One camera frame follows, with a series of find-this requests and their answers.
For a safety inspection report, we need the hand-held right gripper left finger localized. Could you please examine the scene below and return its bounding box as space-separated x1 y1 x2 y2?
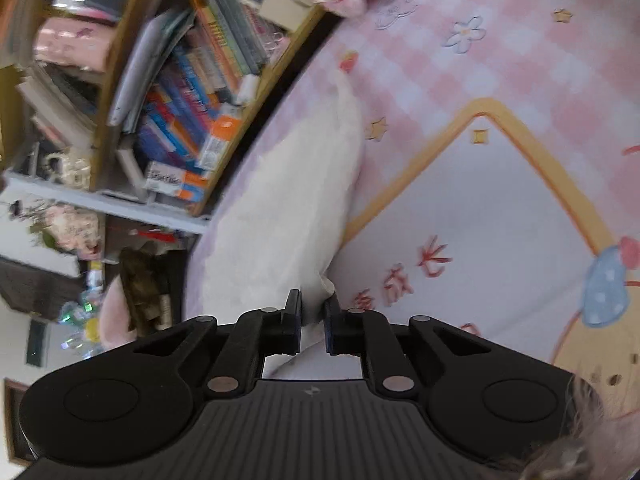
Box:
132 288 304 401

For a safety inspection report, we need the pink checked cartoon desk mat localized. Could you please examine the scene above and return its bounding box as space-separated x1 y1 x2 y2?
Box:
184 0 640 412

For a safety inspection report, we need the orange and white flat box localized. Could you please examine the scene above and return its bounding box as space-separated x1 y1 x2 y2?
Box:
197 113 244 171

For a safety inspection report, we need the small white packet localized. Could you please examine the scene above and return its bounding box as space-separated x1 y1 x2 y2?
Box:
237 73 261 106

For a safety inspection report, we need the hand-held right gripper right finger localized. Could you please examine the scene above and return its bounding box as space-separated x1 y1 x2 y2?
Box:
322 292 492 401

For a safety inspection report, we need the wooden bookshelf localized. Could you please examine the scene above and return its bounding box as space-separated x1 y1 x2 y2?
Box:
0 0 332 234

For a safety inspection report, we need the row of colourful books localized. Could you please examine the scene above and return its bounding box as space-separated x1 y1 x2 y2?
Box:
15 0 302 172

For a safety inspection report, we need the beige t-shirt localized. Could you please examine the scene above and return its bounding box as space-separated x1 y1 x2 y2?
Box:
199 77 364 382

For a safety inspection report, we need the beige pen holder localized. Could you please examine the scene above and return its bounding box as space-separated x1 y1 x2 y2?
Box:
259 0 312 29

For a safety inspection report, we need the white and orange tall box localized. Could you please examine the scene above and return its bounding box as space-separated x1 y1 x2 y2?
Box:
144 162 212 202

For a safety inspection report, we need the person's fuzzy right sleeve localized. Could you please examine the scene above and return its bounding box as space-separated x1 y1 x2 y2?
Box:
520 374 640 480

